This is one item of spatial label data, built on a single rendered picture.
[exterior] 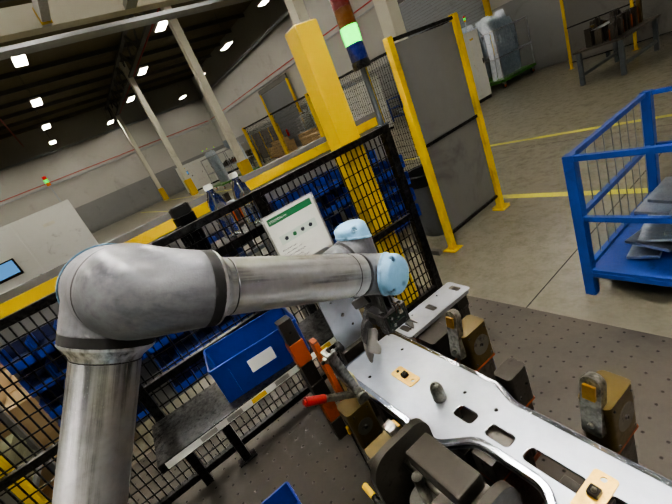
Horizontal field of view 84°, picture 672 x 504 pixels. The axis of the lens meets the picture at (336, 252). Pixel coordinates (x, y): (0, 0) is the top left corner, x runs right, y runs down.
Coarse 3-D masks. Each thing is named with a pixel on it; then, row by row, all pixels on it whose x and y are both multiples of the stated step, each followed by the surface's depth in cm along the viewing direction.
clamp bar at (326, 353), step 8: (336, 344) 87; (320, 352) 88; (328, 352) 88; (336, 352) 87; (328, 360) 85; (336, 360) 86; (336, 368) 86; (344, 368) 87; (344, 376) 88; (344, 384) 92; (352, 384) 89
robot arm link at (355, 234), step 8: (344, 224) 82; (352, 224) 80; (360, 224) 79; (336, 232) 80; (344, 232) 78; (352, 232) 78; (360, 232) 78; (368, 232) 80; (344, 240) 79; (352, 240) 78; (360, 240) 79; (368, 240) 80; (352, 248) 78; (360, 248) 78; (368, 248) 80
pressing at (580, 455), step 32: (384, 352) 112; (416, 352) 107; (384, 384) 101; (416, 384) 96; (448, 384) 92; (480, 384) 88; (416, 416) 87; (448, 416) 84; (480, 416) 81; (512, 416) 78; (544, 416) 76; (448, 448) 78; (480, 448) 75; (512, 448) 72; (544, 448) 70; (576, 448) 67; (544, 480) 65; (640, 480) 59
